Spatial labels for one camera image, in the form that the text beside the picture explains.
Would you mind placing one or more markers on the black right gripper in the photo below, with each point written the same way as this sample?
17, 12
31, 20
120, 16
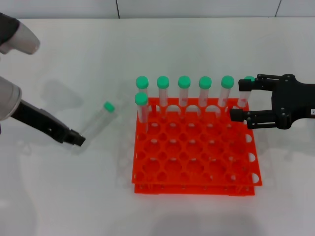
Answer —
295, 100

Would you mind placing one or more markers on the orange test tube rack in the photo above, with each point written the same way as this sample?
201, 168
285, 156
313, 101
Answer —
197, 181

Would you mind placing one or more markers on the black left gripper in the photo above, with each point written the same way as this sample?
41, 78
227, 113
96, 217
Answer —
39, 120

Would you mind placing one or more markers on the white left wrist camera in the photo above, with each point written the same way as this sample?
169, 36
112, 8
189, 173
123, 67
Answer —
24, 39

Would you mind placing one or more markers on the clear test tube green cap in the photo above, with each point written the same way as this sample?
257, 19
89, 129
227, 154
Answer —
142, 82
109, 106
227, 81
184, 81
141, 98
205, 82
243, 98
163, 81

